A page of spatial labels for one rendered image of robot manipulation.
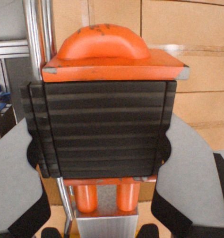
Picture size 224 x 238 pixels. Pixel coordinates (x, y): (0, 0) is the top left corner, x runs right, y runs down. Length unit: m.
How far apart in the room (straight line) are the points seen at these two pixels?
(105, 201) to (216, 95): 0.89
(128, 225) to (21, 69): 1.13
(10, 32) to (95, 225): 1.36
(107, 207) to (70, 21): 0.69
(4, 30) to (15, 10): 0.16
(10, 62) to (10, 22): 0.32
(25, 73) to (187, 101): 0.94
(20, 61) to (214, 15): 1.05
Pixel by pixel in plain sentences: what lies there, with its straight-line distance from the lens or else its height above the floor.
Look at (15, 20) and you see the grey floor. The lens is 1.42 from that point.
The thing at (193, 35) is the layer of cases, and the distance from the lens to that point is 0.87.
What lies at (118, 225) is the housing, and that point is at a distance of 0.21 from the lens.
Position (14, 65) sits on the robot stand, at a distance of 1.24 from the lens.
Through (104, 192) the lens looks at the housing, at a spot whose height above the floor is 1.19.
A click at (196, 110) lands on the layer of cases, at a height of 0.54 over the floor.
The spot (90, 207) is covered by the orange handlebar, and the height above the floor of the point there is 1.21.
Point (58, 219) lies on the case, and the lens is 0.49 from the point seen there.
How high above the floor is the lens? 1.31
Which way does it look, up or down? 59 degrees down
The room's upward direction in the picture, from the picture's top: 172 degrees clockwise
